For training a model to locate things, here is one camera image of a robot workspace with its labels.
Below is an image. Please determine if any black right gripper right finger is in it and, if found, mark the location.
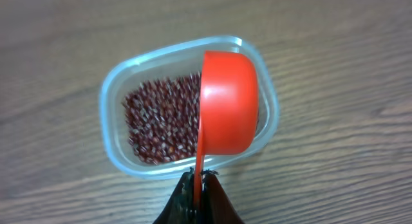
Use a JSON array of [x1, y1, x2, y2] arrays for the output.
[[200, 170, 245, 224]]

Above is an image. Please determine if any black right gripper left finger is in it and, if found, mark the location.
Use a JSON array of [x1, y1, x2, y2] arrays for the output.
[[153, 168, 195, 224]]

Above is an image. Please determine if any orange plastic measuring scoop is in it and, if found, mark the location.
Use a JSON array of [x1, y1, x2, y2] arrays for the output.
[[193, 51, 259, 207]]

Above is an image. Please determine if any pile of red beans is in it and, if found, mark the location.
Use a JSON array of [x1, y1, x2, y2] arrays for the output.
[[122, 73, 201, 164]]

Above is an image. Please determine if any clear plastic bean container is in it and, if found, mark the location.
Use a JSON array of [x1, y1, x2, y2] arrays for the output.
[[98, 35, 280, 181]]

